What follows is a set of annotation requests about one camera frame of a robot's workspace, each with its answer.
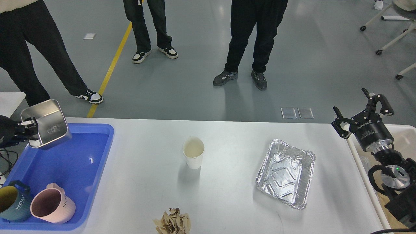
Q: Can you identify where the clear floor plate right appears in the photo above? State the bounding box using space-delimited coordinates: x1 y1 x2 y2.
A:
297 108 314 119

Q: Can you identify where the white paper on floor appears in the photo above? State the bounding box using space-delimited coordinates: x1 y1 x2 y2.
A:
83 33 96 40

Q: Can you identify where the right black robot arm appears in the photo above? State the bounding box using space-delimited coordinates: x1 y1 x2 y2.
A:
332 88 416 234

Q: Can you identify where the stainless steel square tray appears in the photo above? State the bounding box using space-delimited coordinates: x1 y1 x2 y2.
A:
20 99 72 150

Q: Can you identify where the person in dark jeans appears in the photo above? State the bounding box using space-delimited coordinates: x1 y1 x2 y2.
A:
122 0 178 64

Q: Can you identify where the teal yellow HOME mug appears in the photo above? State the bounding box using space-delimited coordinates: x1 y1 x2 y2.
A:
0 180 33 222

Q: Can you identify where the white bin right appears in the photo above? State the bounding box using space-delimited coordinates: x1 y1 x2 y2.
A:
347 124 416 229

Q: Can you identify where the pink ribbed mug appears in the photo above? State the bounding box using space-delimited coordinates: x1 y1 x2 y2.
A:
30 183 76 224

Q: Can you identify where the crumpled brown paper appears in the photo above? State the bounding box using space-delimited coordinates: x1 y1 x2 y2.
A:
153 208 191 234

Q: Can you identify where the clear floor plate left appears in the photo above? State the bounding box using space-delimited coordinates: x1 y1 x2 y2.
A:
281 108 297 119

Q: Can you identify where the white rolling chair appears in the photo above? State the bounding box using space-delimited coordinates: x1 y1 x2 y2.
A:
359 0 416 80

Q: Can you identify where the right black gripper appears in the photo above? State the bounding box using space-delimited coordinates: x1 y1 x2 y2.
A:
331 88 395 153

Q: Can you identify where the person in grey hoodie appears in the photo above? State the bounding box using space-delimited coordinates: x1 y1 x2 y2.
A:
213 0 288 91

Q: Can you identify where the person in cream top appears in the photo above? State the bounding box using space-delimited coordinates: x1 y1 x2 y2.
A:
0 0 104 108

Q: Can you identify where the aluminium foil tray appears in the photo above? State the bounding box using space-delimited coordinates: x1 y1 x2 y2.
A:
255 139 316 209

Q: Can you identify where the clear floor plate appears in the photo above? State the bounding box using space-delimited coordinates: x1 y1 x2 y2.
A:
297 108 314 119
281 108 297 119

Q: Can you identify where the white side table left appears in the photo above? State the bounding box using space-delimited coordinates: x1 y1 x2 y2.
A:
0 92 26 117

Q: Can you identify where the black cable left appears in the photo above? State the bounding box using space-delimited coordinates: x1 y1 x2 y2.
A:
0 148 19 177

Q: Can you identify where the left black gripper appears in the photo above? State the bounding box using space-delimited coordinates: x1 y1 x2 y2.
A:
0 115 39 148

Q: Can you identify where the white paper cup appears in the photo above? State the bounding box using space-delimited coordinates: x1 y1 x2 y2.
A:
182 136 205 169

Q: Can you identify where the blue plastic tray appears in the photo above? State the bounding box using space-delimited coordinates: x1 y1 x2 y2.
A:
0 123 114 233

